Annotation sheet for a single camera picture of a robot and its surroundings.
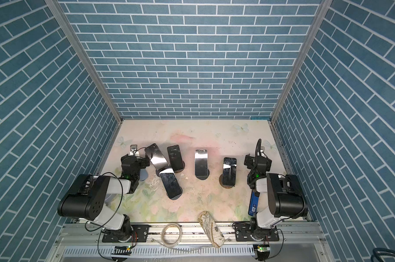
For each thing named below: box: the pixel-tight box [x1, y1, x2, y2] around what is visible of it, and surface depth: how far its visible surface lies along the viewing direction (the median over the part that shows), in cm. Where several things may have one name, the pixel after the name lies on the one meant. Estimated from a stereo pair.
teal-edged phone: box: [194, 149, 208, 177], surface depth 90 cm
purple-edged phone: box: [159, 168, 182, 200], surface depth 82 cm
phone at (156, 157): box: [144, 143, 170, 171], surface depth 90 cm
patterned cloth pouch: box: [197, 210, 226, 248], surface depth 74 cm
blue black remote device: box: [248, 189, 261, 217], surface depth 83 cm
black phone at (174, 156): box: [166, 144, 184, 171], surface depth 91 cm
